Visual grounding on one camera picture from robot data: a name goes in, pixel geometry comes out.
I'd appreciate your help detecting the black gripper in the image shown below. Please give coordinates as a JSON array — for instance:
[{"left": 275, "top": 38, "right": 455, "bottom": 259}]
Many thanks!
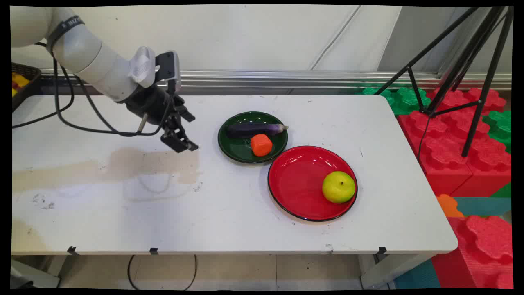
[{"left": 124, "top": 85, "right": 199, "bottom": 154}]

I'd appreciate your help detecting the orange toy cube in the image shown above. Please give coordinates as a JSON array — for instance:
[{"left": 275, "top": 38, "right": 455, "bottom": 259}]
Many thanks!
[{"left": 250, "top": 134, "right": 273, "bottom": 157}]

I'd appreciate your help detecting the dark green plate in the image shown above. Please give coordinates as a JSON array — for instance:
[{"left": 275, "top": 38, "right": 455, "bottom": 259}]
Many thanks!
[{"left": 217, "top": 111, "right": 289, "bottom": 164}]

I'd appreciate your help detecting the purple toy eggplant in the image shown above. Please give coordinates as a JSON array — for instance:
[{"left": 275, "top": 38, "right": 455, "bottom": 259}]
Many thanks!
[{"left": 226, "top": 122, "right": 289, "bottom": 139}]

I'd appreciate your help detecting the red plate with black rim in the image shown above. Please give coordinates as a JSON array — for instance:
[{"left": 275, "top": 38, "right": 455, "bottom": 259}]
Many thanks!
[{"left": 267, "top": 145, "right": 359, "bottom": 222}]

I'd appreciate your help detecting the dark woven basket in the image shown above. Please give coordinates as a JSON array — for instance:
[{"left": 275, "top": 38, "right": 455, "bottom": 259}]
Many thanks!
[{"left": 11, "top": 62, "right": 42, "bottom": 112}]

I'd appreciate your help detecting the yellow-green toy apple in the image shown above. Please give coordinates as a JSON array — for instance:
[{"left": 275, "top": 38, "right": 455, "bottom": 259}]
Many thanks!
[{"left": 322, "top": 171, "right": 356, "bottom": 204}]

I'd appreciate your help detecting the yellow toy in basket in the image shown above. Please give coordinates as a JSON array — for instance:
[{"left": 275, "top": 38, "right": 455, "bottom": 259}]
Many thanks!
[{"left": 12, "top": 73, "right": 30, "bottom": 97}]

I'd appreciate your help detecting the grey table leg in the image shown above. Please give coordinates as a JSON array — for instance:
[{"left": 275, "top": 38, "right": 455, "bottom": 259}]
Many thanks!
[{"left": 10, "top": 258, "right": 61, "bottom": 290}]

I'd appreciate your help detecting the green foam block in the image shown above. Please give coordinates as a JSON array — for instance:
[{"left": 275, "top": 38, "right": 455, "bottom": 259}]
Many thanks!
[
  {"left": 482, "top": 110, "right": 512, "bottom": 154},
  {"left": 357, "top": 85, "right": 432, "bottom": 116}
]

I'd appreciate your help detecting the white table leg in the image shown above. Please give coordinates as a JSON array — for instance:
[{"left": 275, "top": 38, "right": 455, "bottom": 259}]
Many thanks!
[{"left": 359, "top": 253, "right": 435, "bottom": 290}]

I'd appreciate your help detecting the large red foam block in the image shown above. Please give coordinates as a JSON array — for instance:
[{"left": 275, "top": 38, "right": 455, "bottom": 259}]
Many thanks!
[{"left": 397, "top": 110, "right": 474, "bottom": 196}]

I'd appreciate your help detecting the orange foam piece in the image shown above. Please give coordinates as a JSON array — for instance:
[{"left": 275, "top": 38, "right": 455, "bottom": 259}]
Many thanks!
[{"left": 436, "top": 194, "right": 465, "bottom": 218}]

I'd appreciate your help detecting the black tripod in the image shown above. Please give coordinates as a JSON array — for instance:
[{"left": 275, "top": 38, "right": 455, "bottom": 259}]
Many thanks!
[{"left": 374, "top": 6, "right": 514, "bottom": 159}]

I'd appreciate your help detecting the teal foam mat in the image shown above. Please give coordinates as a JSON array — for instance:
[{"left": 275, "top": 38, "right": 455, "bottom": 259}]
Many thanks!
[{"left": 452, "top": 196, "right": 512, "bottom": 217}]

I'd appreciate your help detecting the big red foam block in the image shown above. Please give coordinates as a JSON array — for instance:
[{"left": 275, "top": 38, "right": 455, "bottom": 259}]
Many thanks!
[{"left": 431, "top": 215, "right": 514, "bottom": 290}]

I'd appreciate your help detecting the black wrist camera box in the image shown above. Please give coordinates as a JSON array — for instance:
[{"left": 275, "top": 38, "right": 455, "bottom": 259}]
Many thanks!
[{"left": 155, "top": 50, "right": 181, "bottom": 93}]

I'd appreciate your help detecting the white ribbed camera mount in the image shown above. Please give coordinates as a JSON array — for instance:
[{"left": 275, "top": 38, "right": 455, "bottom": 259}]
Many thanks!
[{"left": 128, "top": 46, "right": 160, "bottom": 89}]

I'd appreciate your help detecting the black camera cable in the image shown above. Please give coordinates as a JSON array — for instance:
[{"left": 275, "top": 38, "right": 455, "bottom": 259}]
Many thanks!
[{"left": 51, "top": 53, "right": 177, "bottom": 137}]

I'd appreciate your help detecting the long black arm cable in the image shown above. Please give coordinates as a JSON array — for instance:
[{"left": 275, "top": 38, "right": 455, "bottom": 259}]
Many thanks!
[{"left": 12, "top": 41, "right": 76, "bottom": 129}]

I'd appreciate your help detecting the aluminium wall rail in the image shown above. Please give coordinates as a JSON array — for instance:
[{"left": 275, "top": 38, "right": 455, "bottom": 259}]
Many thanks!
[{"left": 40, "top": 69, "right": 512, "bottom": 91}]

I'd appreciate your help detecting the black strap with white print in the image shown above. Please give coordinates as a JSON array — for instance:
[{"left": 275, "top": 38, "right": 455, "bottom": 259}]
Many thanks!
[{"left": 46, "top": 16, "right": 86, "bottom": 54}]

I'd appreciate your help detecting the black floor cable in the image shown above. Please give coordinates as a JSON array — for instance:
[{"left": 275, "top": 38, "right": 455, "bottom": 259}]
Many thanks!
[{"left": 127, "top": 254, "right": 198, "bottom": 291}]

